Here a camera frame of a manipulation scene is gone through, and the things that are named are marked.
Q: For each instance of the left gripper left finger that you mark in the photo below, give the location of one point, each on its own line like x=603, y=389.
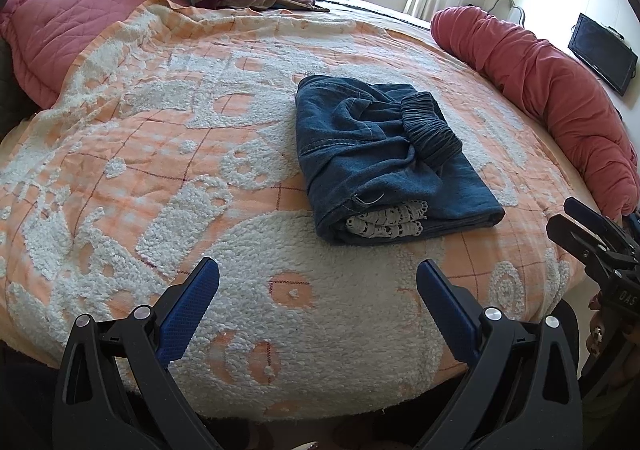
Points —
x=114, y=389

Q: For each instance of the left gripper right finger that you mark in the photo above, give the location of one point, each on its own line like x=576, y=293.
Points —
x=521, y=390

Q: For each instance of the red rolled duvet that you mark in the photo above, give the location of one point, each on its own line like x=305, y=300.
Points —
x=554, y=90

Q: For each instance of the pink quilted pillow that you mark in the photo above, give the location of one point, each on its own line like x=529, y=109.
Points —
x=45, y=37

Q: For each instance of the orange white bear blanket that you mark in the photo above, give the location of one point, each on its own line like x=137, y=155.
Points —
x=173, y=140

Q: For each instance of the right hand thumb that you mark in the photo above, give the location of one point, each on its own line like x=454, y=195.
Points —
x=596, y=327

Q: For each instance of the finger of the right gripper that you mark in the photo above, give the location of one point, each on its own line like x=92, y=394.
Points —
x=573, y=239
x=611, y=234

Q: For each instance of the black monitor screen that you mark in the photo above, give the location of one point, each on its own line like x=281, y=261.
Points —
x=604, y=53

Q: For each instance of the blue denim pants lace trim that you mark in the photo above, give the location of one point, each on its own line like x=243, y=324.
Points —
x=382, y=165

